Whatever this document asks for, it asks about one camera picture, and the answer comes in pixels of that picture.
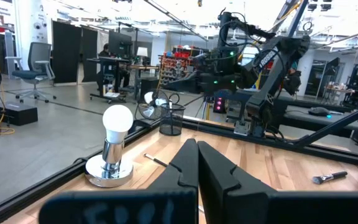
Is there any grey office chair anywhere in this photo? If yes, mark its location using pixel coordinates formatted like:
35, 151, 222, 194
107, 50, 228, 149
5, 42, 57, 104

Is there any thin black makeup brush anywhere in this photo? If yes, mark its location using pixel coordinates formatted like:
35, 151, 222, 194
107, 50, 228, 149
143, 152, 168, 168

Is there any black room divider panel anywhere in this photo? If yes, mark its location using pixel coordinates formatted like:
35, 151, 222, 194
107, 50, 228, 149
81, 27, 98, 83
52, 21, 82, 84

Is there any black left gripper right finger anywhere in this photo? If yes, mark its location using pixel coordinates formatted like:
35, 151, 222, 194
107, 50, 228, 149
197, 141, 358, 224

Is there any person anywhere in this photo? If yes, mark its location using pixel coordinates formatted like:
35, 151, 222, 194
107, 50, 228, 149
282, 60, 303, 96
96, 43, 131, 91

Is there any black side table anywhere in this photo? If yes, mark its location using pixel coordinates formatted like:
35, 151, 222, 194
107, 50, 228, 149
227, 92, 358, 139

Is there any black desk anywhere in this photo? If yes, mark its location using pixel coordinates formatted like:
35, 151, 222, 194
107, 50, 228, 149
86, 57, 131, 104

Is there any black diagonal frame strut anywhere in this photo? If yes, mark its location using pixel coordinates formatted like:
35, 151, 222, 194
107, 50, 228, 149
290, 98, 358, 147

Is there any wooden desk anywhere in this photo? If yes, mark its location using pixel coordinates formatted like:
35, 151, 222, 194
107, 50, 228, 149
126, 63, 161, 101

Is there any white shade table lamp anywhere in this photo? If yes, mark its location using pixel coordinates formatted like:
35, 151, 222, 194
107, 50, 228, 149
135, 46, 149, 66

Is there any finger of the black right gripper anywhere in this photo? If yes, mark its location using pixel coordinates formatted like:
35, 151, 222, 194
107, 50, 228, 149
165, 70, 204, 86

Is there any cluttered wooden table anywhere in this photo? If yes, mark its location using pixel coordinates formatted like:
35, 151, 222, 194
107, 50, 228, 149
323, 83, 356, 106

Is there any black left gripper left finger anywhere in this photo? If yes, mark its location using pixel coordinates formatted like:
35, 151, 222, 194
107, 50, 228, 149
38, 138, 199, 224

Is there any black computer monitor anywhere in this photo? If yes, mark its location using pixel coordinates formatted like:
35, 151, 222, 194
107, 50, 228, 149
108, 30, 134, 58

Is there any black cable coil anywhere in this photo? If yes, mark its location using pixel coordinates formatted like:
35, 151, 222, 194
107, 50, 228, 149
168, 92, 181, 106

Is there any black device with LED lights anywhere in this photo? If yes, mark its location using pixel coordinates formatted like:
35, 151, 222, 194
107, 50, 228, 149
213, 96, 227, 114

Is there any black box on floor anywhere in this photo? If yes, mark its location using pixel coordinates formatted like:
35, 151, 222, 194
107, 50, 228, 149
0, 101, 39, 127

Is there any black brush silver ferrule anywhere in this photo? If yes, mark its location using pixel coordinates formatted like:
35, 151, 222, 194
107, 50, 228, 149
311, 170, 349, 185

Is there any white bulb chrome lamp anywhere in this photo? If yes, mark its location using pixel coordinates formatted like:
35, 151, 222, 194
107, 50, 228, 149
85, 104, 134, 189

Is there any black tripod stand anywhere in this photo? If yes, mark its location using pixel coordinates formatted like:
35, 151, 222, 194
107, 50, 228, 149
183, 94, 213, 121

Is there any white column with cameras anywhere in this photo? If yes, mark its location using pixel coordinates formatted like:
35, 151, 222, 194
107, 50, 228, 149
29, 0, 48, 43

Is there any black cabinet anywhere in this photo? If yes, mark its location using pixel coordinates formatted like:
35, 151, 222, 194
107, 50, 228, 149
139, 77, 160, 101

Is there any black computer mouse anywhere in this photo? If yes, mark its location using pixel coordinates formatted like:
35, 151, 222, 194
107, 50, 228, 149
308, 106, 332, 118

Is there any red parts shelf rack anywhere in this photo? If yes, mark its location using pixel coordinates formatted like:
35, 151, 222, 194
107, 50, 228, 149
158, 45, 199, 85

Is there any black mesh pencil cup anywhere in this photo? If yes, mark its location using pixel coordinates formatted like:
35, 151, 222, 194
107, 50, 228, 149
159, 102, 186, 136

